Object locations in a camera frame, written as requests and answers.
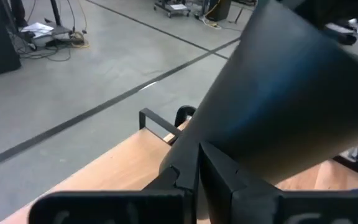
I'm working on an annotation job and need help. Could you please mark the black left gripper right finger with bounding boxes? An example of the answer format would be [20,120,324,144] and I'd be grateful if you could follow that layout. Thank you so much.
[199,141,358,224]

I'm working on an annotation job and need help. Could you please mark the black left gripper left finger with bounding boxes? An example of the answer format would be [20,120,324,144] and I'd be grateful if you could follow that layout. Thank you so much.
[29,142,199,224]

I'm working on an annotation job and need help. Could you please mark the blue-grey cup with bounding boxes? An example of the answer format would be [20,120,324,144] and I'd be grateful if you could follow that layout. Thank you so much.
[159,0,358,187]

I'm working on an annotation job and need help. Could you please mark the white paper sheets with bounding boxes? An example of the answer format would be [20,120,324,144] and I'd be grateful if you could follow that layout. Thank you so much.
[21,22,55,39]

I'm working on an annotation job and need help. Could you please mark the wheeled grey cart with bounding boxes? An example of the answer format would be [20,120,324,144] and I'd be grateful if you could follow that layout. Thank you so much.
[153,0,193,19]

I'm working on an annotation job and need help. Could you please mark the black floor cabinet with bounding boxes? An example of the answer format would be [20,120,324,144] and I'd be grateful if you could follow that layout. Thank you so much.
[208,0,232,22]

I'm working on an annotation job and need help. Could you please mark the wooden shelf with black frame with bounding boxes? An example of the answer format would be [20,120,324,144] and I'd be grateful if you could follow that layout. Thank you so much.
[0,107,358,224]

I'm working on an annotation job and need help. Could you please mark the yellow floor cable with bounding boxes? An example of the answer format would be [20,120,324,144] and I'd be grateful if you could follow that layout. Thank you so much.
[69,30,90,49]

